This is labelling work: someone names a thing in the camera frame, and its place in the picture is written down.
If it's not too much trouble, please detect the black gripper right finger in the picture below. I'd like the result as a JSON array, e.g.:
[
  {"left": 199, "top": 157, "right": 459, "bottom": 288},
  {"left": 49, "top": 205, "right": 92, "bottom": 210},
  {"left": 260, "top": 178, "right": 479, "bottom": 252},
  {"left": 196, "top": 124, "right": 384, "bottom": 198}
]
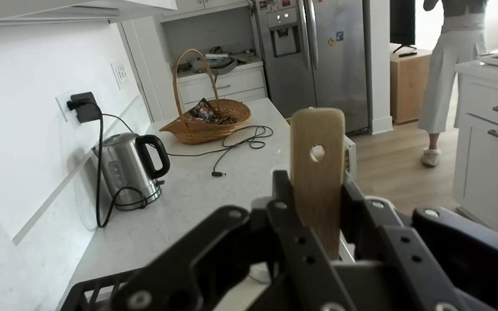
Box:
[{"left": 339, "top": 171, "right": 498, "bottom": 311}]

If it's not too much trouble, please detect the dark snack bag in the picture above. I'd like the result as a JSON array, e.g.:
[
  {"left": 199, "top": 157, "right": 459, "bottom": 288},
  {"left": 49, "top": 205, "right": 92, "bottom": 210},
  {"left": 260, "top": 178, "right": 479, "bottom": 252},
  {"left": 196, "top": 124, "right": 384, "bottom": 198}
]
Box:
[{"left": 187, "top": 96, "right": 241, "bottom": 127}]

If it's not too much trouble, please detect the steel electric kettle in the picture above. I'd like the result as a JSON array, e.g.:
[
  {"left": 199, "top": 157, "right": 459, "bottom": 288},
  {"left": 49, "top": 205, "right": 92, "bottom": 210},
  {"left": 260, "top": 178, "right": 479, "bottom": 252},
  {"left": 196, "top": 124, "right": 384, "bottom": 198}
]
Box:
[{"left": 90, "top": 131, "right": 172, "bottom": 212}]

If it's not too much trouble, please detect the black wall plug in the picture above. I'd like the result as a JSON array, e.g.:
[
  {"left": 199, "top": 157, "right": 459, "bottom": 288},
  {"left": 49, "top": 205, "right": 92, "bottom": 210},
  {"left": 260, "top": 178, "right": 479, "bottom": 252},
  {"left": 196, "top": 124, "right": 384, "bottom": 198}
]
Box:
[{"left": 66, "top": 89, "right": 104, "bottom": 124}]

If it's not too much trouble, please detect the white base cabinet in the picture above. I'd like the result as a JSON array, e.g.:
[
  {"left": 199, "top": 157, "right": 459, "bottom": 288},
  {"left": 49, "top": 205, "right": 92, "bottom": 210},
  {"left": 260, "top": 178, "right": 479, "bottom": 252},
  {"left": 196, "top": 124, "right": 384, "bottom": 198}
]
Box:
[{"left": 173, "top": 57, "right": 270, "bottom": 110}]

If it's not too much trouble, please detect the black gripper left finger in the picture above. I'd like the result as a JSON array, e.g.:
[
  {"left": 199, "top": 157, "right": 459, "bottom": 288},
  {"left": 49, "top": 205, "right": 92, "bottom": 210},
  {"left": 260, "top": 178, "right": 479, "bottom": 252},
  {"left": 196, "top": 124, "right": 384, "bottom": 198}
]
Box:
[{"left": 109, "top": 167, "right": 357, "bottom": 311}]

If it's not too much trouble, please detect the person in white pants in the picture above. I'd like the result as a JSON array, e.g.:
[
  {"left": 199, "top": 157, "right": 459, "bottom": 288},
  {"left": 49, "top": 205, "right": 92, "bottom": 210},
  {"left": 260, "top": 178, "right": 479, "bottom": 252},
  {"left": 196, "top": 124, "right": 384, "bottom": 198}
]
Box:
[{"left": 419, "top": 0, "right": 491, "bottom": 169}]

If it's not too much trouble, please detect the loose black cable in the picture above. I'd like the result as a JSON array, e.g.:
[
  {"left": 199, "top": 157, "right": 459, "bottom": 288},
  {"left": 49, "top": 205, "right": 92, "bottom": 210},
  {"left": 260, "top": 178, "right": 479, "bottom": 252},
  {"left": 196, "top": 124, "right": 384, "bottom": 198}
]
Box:
[{"left": 168, "top": 122, "right": 275, "bottom": 178}]

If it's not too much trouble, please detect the black gas cooktop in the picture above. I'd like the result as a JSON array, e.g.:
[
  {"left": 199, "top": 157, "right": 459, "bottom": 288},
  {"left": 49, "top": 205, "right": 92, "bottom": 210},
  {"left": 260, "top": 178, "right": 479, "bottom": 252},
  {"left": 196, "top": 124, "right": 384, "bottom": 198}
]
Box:
[{"left": 57, "top": 266, "right": 147, "bottom": 311}]

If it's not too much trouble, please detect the steel refrigerator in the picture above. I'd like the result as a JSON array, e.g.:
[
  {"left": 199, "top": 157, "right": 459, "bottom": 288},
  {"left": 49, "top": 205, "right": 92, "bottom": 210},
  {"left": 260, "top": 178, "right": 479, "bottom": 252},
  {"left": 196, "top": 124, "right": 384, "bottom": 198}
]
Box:
[{"left": 253, "top": 0, "right": 374, "bottom": 134}]

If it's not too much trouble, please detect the black monitor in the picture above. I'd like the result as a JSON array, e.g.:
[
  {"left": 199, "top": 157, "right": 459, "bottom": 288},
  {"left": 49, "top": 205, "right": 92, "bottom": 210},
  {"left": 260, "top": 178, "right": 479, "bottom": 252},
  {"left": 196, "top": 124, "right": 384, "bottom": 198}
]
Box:
[{"left": 389, "top": 0, "right": 419, "bottom": 58}]

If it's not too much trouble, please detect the white island cabinet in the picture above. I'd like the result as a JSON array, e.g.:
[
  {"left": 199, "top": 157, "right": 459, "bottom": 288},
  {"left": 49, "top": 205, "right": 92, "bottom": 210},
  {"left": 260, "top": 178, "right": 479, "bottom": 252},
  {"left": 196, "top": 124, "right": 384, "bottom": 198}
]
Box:
[{"left": 453, "top": 57, "right": 498, "bottom": 243}]

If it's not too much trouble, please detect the white wall cabinet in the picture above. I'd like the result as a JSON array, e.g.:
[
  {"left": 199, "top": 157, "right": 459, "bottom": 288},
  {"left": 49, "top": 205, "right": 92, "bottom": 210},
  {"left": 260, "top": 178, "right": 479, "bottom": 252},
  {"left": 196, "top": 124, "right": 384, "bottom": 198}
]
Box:
[{"left": 0, "top": 0, "right": 180, "bottom": 29}]

